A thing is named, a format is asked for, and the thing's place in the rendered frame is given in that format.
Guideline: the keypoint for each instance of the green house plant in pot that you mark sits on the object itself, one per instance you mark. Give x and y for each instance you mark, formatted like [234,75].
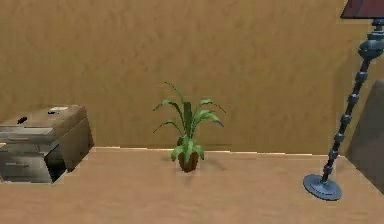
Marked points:
[187,133]

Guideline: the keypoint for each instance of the small white flat card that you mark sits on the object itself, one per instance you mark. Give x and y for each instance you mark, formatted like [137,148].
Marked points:
[58,108]

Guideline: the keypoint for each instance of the small black remote control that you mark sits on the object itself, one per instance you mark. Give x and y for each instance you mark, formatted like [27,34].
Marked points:
[22,120]

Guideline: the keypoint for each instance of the brown bedside drawer cabinet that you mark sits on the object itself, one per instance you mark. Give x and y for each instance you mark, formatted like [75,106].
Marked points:
[63,133]

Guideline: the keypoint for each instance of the brown grey armchair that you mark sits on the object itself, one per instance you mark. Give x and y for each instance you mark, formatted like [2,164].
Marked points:
[368,140]

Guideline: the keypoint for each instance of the grey floor lamp red shade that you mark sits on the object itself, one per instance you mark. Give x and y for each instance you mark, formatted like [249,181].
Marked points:
[346,120]

